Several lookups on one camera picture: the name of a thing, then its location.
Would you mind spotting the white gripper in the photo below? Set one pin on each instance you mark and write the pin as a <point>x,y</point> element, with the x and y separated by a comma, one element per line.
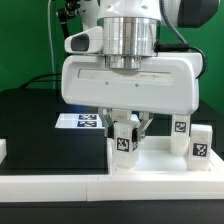
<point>165,84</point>

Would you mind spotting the white front fence bar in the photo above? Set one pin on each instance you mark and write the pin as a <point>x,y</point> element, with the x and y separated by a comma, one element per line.
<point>110,188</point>

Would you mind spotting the white plate with fiducial tags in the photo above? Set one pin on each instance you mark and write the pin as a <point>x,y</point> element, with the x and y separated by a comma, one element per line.
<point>79,121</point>

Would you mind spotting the white square table top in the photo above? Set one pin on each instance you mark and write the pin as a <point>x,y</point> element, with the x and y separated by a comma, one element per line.
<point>155,157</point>

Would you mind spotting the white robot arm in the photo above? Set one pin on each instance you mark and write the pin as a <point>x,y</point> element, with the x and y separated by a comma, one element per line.
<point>118,64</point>

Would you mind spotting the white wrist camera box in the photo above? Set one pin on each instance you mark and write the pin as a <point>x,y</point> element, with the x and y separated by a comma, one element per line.
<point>87,42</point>

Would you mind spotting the black camera stand pole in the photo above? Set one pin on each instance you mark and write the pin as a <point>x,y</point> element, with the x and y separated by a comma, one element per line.
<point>66,13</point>

